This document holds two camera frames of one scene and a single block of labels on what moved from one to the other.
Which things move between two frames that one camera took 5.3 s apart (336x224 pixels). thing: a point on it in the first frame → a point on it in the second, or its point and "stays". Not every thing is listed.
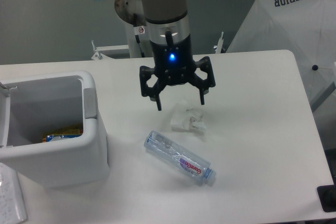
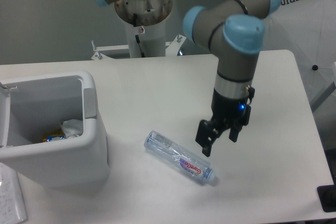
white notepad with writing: x=11 y=209 stays
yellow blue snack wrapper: x=68 y=134 stays
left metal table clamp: x=100 y=55 stays
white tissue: x=187 y=118 → x=72 y=128
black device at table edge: x=327 y=194 stays
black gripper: x=174 y=63 → x=228 y=110
